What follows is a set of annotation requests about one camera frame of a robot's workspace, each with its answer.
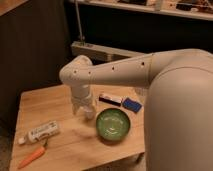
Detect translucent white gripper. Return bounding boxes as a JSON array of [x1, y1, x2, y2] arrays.
[[71, 96, 93, 114]]

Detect white labelled bottle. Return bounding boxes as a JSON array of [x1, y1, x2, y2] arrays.
[[18, 121, 60, 145]]

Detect cluttered white shelf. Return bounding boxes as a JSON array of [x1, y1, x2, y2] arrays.
[[68, 0, 213, 21]]

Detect translucent plastic cup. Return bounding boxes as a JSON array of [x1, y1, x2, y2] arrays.
[[84, 100, 97, 119]]

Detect wooden table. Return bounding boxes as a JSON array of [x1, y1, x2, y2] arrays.
[[10, 85, 145, 171]]

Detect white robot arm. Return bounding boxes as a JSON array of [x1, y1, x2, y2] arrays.
[[59, 49, 213, 171]]

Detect metal pole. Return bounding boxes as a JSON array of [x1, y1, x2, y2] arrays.
[[74, 0, 85, 45]]

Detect orange carrot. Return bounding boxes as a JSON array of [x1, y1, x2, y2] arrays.
[[18, 141, 48, 169]]

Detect green ceramic bowl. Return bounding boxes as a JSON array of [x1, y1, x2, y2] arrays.
[[96, 108, 131, 142]]

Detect blue sponge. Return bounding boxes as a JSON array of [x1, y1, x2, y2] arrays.
[[122, 98, 142, 113]]

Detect long beige case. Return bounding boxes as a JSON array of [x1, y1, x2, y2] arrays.
[[71, 41, 141, 62]]

